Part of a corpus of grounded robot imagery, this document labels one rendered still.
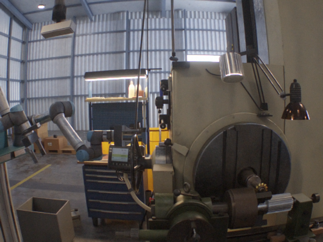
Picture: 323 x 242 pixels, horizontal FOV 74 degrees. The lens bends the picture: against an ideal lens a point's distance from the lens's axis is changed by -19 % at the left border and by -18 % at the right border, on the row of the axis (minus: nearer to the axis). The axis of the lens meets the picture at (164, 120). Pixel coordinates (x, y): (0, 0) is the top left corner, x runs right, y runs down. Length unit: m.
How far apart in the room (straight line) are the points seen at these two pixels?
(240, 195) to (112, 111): 2.72
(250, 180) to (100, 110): 2.72
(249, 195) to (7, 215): 1.81
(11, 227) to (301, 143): 2.24
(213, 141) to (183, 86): 0.32
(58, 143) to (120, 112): 5.37
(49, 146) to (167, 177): 7.72
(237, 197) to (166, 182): 0.41
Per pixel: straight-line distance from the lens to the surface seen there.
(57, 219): 2.76
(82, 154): 1.56
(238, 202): 1.09
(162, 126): 1.46
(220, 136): 1.29
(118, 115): 3.55
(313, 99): 1.64
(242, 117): 1.40
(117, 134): 1.64
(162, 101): 1.61
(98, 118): 3.63
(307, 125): 1.62
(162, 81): 1.70
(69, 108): 1.81
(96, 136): 1.66
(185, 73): 1.36
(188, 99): 1.36
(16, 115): 1.45
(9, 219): 2.23
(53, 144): 8.79
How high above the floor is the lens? 1.69
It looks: 5 degrees down
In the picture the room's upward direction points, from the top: 1 degrees counter-clockwise
